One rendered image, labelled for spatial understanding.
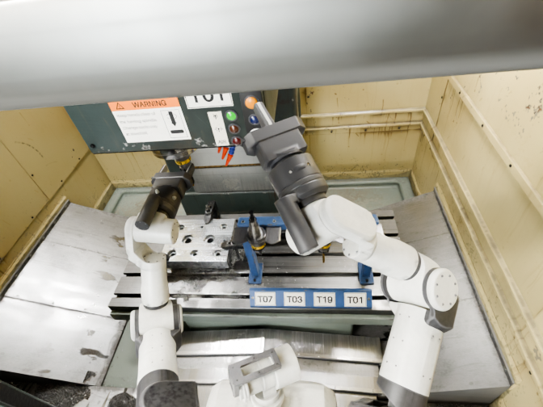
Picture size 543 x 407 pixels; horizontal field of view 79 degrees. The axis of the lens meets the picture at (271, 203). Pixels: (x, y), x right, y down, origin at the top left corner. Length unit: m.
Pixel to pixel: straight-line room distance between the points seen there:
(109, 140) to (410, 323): 0.76
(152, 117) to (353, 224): 0.49
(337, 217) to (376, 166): 1.65
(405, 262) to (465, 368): 0.79
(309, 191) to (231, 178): 1.18
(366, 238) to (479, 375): 0.91
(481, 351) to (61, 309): 1.74
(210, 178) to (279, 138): 1.16
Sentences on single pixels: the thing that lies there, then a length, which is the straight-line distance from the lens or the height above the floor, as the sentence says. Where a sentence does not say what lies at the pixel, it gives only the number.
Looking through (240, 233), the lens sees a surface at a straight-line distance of 1.12.
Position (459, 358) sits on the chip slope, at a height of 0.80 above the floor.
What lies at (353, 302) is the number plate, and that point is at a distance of 1.28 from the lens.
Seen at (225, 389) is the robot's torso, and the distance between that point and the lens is 0.77.
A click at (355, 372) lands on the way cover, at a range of 1.41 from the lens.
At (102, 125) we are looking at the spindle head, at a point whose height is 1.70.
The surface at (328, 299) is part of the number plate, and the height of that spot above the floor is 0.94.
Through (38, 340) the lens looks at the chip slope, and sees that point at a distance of 1.84.
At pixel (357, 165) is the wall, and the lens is 2.14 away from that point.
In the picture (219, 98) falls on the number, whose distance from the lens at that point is 0.71.
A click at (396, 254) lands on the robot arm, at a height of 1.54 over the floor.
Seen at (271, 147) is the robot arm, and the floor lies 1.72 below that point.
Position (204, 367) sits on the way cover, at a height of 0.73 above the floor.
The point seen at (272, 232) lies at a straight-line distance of 1.10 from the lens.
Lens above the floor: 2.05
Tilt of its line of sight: 44 degrees down
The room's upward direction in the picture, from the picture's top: 9 degrees counter-clockwise
